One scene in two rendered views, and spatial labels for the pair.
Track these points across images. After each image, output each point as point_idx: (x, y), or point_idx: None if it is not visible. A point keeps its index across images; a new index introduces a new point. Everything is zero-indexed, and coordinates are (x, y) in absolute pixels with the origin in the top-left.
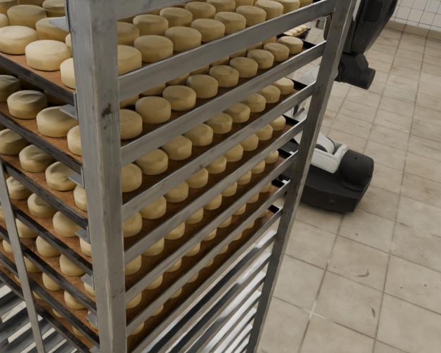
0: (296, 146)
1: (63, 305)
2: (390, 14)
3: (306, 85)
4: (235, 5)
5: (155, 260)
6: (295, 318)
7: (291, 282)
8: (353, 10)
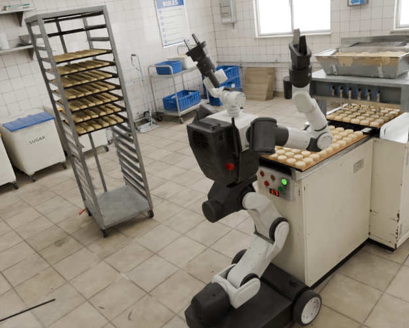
0: (277, 284)
1: None
2: (206, 150)
3: (64, 87)
4: (62, 58)
5: (61, 103)
6: (125, 267)
7: (148, 271)
8: (51, 65)
